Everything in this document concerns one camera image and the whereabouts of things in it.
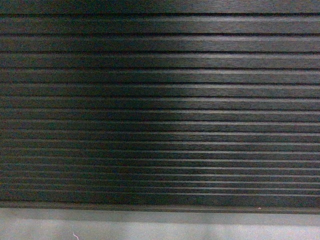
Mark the black slatted checkout counter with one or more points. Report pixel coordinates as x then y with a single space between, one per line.
190 106

